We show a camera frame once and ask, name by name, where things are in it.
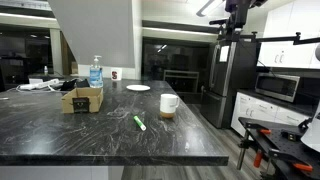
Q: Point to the white paper sheet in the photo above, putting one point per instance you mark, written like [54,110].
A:
[224,54]

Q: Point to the white power strip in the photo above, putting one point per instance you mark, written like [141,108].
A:
[39,84]

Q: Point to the metal frame shelf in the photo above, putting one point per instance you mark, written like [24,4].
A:
[181,80]

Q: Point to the green marker with white cap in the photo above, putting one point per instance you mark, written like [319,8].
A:
[139,122]

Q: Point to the white ceramic plate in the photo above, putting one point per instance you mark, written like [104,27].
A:
[138,87]

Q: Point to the small white bottle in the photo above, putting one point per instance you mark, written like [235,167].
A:
[45,70]

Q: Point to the clear hand sanitizer pump bottle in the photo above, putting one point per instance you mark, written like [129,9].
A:
[96,76]

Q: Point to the white mug with red logo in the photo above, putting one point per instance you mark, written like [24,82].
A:
[115,74]

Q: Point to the stainless steel microwave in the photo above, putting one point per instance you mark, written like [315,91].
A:
[276,86]

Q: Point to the black camera bar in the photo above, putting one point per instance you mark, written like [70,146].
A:
[217,22]

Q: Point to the white kitchen cabinets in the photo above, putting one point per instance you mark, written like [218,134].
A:
[263,111]
[290,36]

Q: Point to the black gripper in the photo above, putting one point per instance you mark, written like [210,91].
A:
[237,13]

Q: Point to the black perforated robot table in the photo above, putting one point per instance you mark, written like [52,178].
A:
[283,148]

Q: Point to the stainless steel refrigerator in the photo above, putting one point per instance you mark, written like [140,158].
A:
[230,83]

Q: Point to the white mug with cork base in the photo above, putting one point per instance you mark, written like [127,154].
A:
[167,104]

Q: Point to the small black block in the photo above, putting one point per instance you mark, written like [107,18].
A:
[290,135]

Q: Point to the white upper kitchen cabinets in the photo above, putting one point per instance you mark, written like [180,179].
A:
[290,36]

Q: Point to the black pouch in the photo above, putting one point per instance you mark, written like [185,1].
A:
[74,84]

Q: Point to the black camera mount rod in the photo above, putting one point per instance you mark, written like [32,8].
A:
[276,38]

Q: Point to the open cardboard box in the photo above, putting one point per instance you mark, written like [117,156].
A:
[83,95]

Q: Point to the white lower kitchen cabinets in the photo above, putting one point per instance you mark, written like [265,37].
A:
[263,111]

